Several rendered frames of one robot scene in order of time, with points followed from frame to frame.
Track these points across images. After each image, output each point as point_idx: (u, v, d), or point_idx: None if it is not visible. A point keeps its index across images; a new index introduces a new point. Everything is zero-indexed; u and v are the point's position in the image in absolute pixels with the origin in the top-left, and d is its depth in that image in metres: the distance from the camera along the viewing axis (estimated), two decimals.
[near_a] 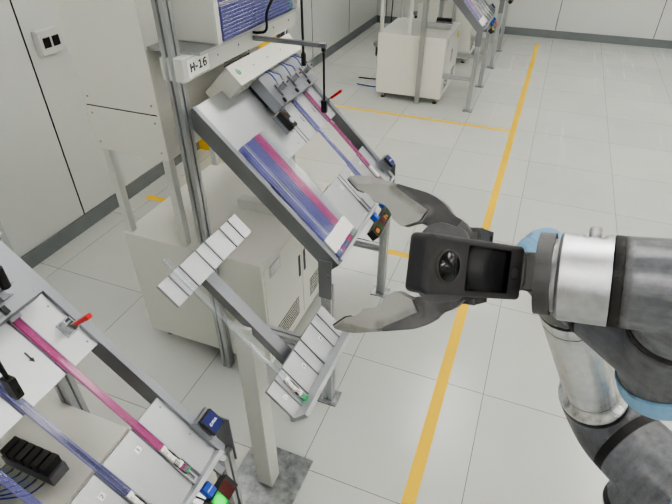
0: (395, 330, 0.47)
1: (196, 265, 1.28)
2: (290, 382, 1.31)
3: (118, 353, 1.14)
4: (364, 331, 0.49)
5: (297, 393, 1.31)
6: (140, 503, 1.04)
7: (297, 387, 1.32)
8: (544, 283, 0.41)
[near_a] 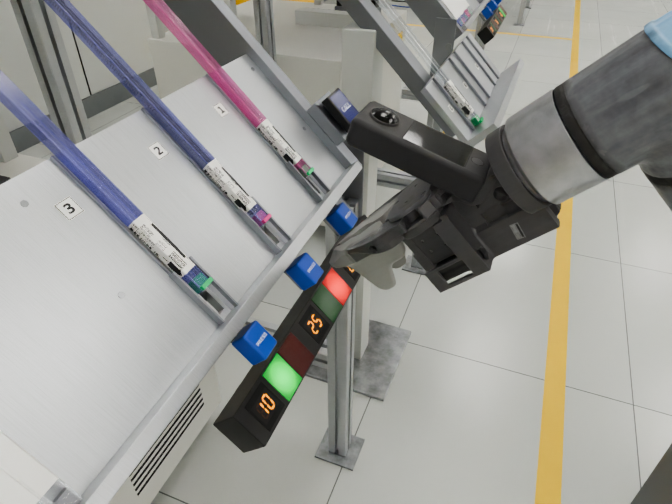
0: (353, 248, 0.45)
1: None
2: (456, 89, 0.77)
3: None
4: (339, 256, 0.48)
5: (467, 109, 0.78)
6: (234, 186, 0.51)
7: (465, 100, 0.78)
8: (495, 135, 0.38)
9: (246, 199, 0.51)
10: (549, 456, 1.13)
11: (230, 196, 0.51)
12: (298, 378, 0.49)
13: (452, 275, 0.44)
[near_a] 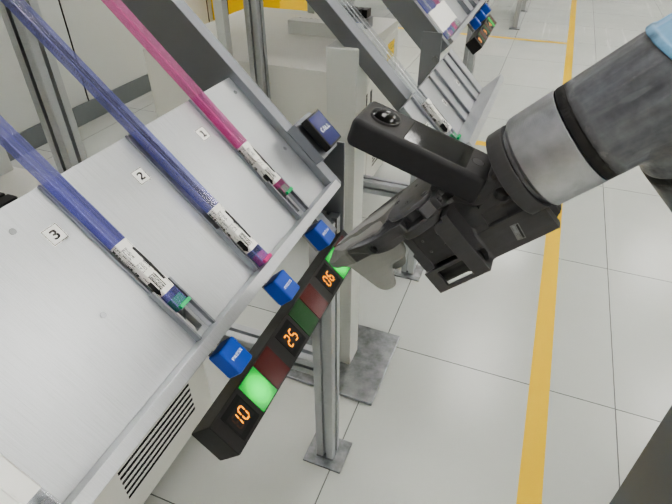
0: (353, 248, 0.45)
1: None
2: (434, 108, 0.80)
3: None
4: (339, 256, 0.48)
5: (445, 126, 0.80)
6: (236, 228, 0.54)
7: (443, 117, 0.81)
8: (496, 136, 0.38)
9: (248, 240, 0.55)
10: (531, 459, 1.16)
11: (233, 237, 0.54)
12: (273, 390, 0.52)
13: (452, 275, 0.44)
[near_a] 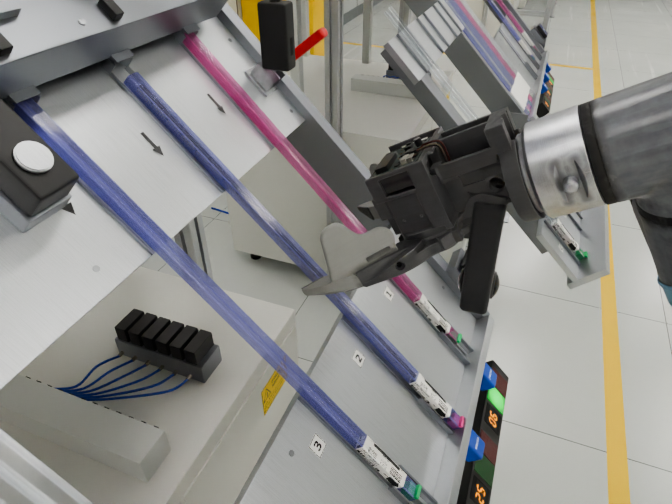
0: None
1: (422, 37, 0.81)
2: (563, 228, 0.83)
3: (338, 140, 0.67)
4: None
5: (573, 246, 0.84)
6: (435, 396, 0.57)
7: (571, 236, 0.84)
8: None
9: (445, 406, 0.58)
10: None
11: (432, 405, 0.58)
12: None
13: (403, 150, 0.45)
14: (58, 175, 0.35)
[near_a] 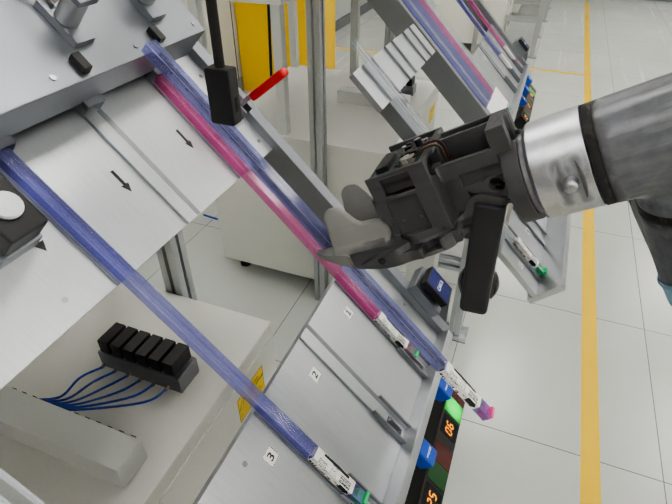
0: None
1: (389, 65, 0.86)
2: (524, 246, 0.88)
3: (304, 167, 0.71)
4: None
5: (533, 262, 0.88)
6: (465, 386, 0.55)
7: (532, 253, 0.89)
8: None
9: (475, 396, 0.55)
10: None
11: (461, 394, 0.55)
12: None
13: (403, 150, 0.45)
14: (28, 220, 0.39)
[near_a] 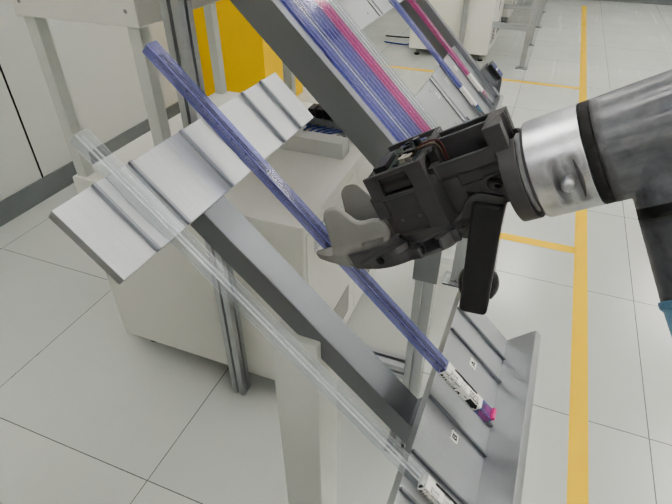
0: None
1: (182, 168, 0.46)
2: (438, 493, 0.48)
3: None
4: None
5: None
6: (466, 387, 0.54)
7: (454, 503, 0.49)
8: None
9: (476, 397, 0.55)
10: None
11: (462, 396, 0.55)
12: None
13: (402, 150, 0.45)
14: None
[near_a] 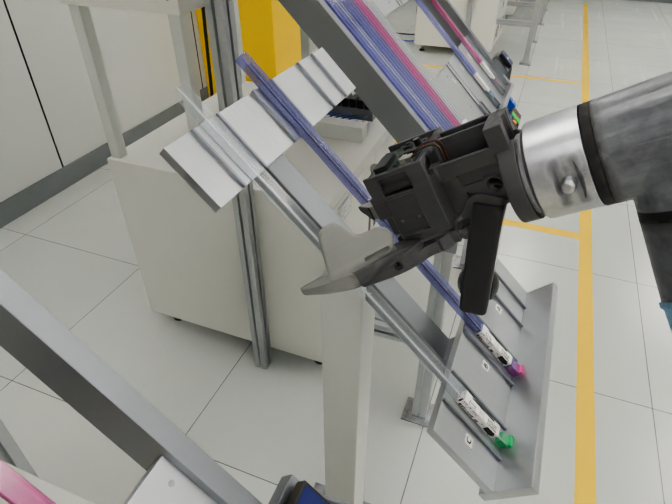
0: None
1: (256, 122, 0.53)
2: (475, 406, 0.55)
3: (50, 331, 0.39)
4: None
5: (491, 431, 0.56)
6: (498, 346, 0.64)
7: (488, 416, 0.56)
8: None
9: (507, 355, 0.64)
10: None
11: (495, 353, 0.64)
12: None
13: (403, 150, 0.45)
14: None
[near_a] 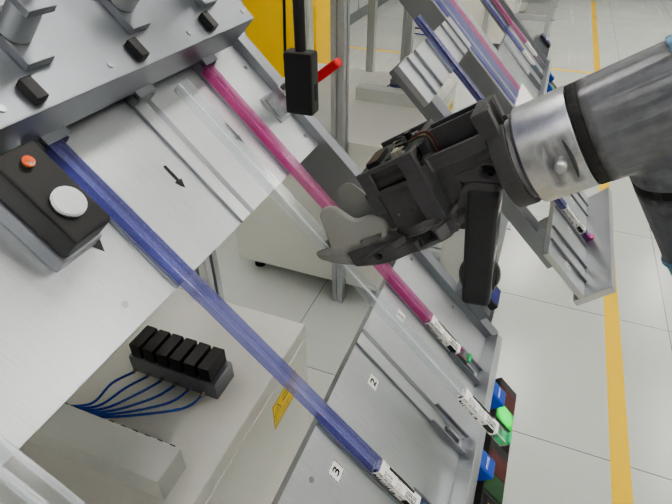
0: None
1: (431, 58, 0.82)
2: (475, 403, 0.56)
3: (350, 164, 0.68)
4: None
5: (490, 428, 0.56)
6: (577, 219, 0.93)
7: (488, 413, 0.56)
8: None
9: (582, 226, 0.93)
10: None
11: (575, 224, 0.93)
12: None
13: (395, 145, 0.45)
14: (91, 218, 0.36)
